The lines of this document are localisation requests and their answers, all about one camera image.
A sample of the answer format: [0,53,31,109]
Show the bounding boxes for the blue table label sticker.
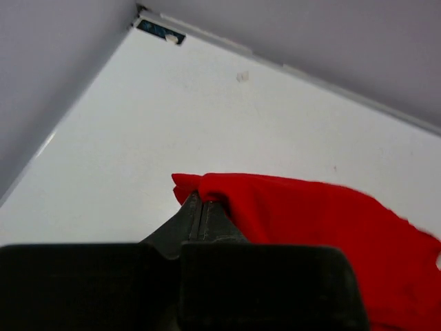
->
[136,19,186,46]

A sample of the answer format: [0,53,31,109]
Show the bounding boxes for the red t shirt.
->
[172,173,440,330]

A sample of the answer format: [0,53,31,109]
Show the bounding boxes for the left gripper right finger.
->
[178,203,369,330]

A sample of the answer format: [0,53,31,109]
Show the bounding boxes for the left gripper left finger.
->
[1,193,202,330]

